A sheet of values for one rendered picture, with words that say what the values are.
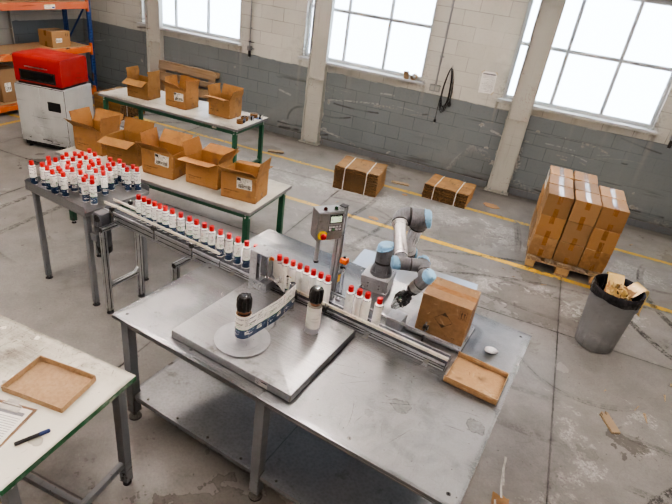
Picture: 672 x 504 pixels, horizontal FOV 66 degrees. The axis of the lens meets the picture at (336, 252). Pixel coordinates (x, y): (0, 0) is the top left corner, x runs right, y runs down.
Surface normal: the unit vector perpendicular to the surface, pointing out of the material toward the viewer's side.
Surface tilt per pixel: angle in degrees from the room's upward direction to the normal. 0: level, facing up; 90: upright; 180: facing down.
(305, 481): 0
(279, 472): 0
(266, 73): 90
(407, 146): 90
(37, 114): 90
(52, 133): 90
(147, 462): 0
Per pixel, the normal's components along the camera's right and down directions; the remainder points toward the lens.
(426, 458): 0.13, -0.87
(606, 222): -0.36, 0.43
